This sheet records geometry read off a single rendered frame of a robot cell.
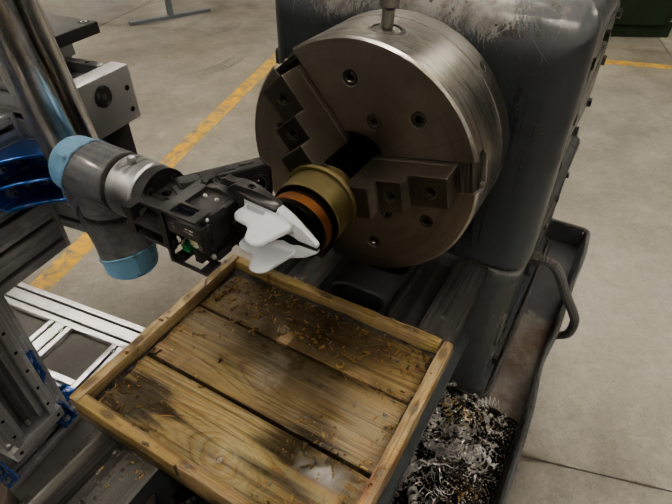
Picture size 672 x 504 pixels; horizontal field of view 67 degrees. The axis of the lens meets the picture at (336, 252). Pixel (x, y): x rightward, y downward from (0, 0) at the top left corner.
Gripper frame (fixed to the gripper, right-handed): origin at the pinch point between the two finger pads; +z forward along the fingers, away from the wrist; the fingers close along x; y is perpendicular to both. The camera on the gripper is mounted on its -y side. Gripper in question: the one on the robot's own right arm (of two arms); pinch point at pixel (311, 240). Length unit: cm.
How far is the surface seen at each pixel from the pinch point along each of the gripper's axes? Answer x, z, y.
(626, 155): -110, 33, -266
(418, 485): -52, 14, -7
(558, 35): 14.0, 13.8, -32.0
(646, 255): -109, 52, -176
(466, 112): 9.4, 9.0, -16.9
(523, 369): -54, 23, -42
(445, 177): 4.2, 9.3, -11.9
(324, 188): 3.4, -1.2, -4.6
